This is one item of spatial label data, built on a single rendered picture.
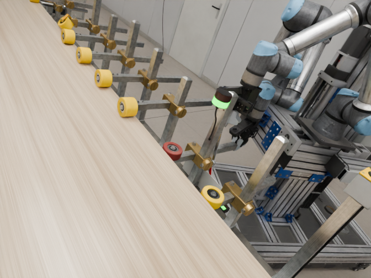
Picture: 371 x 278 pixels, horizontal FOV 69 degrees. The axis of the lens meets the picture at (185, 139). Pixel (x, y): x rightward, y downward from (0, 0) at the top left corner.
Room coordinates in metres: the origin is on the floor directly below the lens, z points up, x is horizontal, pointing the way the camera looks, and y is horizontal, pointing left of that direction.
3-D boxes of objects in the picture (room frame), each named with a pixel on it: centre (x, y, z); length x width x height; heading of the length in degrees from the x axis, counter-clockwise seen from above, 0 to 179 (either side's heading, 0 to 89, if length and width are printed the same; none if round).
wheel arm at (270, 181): (0.86, -0.29, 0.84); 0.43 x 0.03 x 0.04; 139
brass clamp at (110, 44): (1.63, 0.67, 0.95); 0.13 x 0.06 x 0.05; 49
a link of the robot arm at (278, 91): (1.30, -0.28, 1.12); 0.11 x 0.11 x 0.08; 84
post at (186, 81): (1.13, 0.09, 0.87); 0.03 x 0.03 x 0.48; 49
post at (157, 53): (1.29, 0.28, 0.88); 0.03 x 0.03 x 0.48; 49
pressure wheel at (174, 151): (0.87, 0.03, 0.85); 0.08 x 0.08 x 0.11
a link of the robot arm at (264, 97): (1.20, -0.25, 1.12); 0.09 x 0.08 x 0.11; 174
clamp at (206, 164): (0.97, -0.08, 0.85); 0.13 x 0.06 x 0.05; 49
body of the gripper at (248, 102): (1.03, -0.16, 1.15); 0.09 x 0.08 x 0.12; 69
